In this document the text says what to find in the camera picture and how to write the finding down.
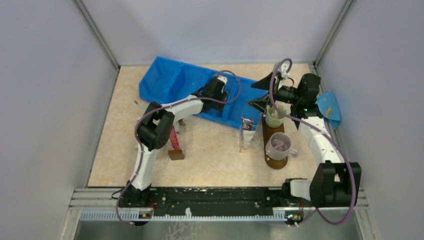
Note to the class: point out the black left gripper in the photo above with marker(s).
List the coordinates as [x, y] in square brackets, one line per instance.
[222, 95]

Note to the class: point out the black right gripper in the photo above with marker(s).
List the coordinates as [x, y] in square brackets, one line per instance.
[264, 83]

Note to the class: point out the green ceramic mug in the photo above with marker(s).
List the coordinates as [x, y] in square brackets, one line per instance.
[273, 118]

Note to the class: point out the clear textured acrylic tray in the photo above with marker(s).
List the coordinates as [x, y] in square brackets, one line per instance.
[258, 141]

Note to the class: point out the clear holder with wooden ends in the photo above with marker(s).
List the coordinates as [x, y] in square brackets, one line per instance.
[176, 153]

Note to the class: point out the light pink toothbrush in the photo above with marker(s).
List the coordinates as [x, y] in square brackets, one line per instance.
[270, 147]

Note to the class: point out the grey ceramic mug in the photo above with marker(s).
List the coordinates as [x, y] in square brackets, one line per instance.
[285, 151]

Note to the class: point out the white tube orange cap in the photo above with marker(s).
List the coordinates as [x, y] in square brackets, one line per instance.
[246, 141]

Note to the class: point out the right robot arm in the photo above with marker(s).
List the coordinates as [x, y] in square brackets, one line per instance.
[336, 181]

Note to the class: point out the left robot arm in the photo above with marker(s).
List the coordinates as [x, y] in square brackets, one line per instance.
[153, 129]

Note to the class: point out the brown oval wooden tray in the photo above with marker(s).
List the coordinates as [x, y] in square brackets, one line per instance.
[267, 132]

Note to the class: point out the blue divided storage bin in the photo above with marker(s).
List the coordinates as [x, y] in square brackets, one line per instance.
[169, 80]

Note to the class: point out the blue crumpled cloth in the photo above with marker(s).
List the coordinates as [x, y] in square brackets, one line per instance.
[329, 108]

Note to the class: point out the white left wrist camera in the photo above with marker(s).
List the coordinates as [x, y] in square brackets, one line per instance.
[223, 81]

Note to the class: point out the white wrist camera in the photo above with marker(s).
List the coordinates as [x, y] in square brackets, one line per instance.
[282, 71]
[223, 81]

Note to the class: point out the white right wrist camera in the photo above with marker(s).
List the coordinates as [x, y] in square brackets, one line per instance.
[282, 71]

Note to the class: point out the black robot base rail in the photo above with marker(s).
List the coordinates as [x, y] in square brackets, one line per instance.
[222, 203]

